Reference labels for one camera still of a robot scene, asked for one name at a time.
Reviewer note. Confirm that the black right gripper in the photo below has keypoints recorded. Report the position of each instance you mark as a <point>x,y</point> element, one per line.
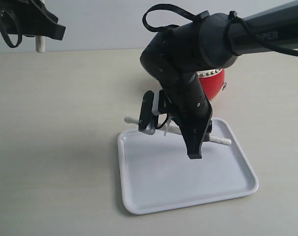
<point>192,111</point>

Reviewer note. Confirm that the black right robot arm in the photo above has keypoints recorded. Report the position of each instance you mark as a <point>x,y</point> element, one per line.
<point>209,41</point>

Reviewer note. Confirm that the white plastic tray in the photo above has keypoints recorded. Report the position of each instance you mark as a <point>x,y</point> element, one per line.
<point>157,175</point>

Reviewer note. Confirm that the white drumstick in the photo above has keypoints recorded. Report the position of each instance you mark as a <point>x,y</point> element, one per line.
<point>40,44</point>
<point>169,128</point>

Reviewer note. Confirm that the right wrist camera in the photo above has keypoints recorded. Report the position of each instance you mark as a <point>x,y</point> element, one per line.
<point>153,105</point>

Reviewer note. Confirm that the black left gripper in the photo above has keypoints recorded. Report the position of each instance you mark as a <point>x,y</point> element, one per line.
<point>30,18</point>

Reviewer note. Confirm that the small red drum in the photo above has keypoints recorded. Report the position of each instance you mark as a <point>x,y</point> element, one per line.
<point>212,81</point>

